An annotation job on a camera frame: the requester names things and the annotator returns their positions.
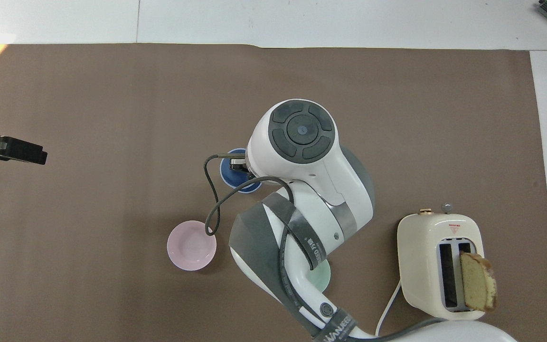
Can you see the blue plate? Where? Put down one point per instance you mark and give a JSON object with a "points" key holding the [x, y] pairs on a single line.
{"points": [[228, 179]]}

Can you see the bread slice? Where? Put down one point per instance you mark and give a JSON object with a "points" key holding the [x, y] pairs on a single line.
{"points": [[477, 282]]}

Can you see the cream toaster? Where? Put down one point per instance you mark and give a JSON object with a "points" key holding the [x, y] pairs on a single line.
{"points": [[420, 266]]}

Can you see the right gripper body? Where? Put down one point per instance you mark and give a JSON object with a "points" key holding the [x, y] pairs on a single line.
{"points": [[239, 165]]}

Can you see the light green plate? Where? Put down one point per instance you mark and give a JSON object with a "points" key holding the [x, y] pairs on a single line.
{"points": [[322, 278]]}

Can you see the pink bowl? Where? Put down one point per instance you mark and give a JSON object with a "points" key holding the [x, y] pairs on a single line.
{"points": [[191, 247]]}

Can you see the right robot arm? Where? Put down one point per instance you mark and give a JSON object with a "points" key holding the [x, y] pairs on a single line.
{"points": [[311, 190]]}

